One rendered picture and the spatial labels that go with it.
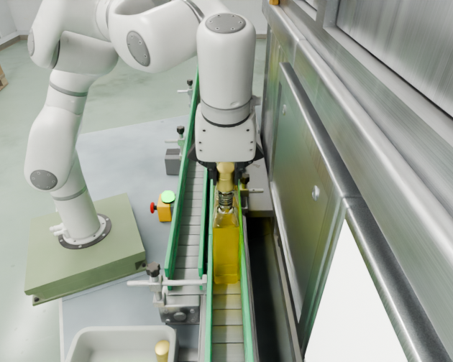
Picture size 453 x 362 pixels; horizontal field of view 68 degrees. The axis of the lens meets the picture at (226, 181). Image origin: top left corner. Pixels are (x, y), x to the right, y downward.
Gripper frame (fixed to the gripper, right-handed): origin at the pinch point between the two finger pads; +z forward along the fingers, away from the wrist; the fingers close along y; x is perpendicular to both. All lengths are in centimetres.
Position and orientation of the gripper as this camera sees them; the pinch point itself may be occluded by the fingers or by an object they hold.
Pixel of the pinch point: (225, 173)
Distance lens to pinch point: 62.8
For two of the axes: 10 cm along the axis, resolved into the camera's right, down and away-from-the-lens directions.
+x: 0.2, 7.9, -6.2
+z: -0.1, 6.2, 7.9
